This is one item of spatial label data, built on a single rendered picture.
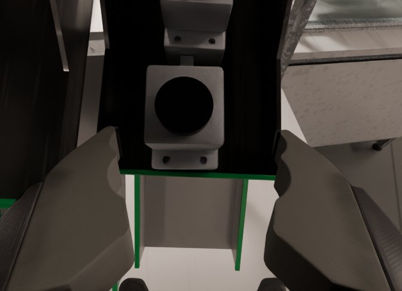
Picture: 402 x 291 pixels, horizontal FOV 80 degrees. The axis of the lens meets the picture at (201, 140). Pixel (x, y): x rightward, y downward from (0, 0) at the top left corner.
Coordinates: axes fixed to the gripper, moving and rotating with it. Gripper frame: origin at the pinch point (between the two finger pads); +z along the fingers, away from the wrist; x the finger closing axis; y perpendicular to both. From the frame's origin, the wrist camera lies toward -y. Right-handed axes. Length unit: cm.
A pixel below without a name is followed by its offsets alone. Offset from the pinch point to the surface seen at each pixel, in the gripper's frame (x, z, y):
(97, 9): -36, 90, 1
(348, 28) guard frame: 56, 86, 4
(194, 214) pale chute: 0.2, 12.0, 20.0
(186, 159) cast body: -0.6, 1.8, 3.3
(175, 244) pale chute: -2.4, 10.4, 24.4
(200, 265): 1.6, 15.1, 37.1
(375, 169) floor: 120, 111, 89
